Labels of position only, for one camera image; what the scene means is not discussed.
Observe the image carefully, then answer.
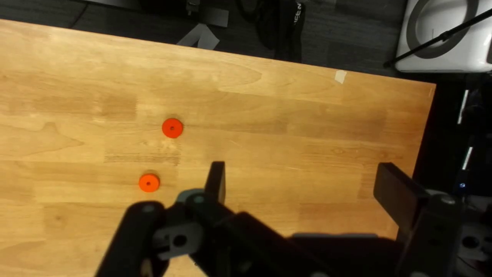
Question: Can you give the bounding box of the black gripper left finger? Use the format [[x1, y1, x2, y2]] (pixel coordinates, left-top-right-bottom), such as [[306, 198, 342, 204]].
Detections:
[[94, 159, 329, 277]]

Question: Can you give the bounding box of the white round appliance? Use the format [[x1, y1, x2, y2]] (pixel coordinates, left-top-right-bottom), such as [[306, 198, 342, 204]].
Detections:
[[394, 0, 492, 73]]

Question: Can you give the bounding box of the orange disk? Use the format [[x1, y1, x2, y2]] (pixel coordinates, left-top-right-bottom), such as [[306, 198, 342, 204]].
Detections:
[[162, 116, 186, 139], [137, 172, 162, 193]]

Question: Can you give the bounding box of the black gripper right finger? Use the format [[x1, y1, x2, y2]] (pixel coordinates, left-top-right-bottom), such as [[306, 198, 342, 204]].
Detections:
[[374, 161, 492, 277]]

